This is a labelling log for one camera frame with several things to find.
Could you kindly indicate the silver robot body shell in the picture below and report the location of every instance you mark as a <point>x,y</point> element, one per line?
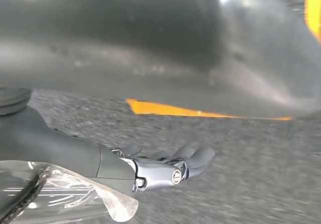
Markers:
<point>125,33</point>

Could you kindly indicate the clear plastic wrap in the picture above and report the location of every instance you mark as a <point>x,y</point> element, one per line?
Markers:
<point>75,196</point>

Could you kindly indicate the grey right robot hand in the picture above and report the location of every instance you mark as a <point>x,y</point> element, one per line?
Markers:
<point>75,156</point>

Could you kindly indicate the yellow floor tape strip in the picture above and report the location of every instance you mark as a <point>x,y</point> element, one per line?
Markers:
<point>163,109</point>

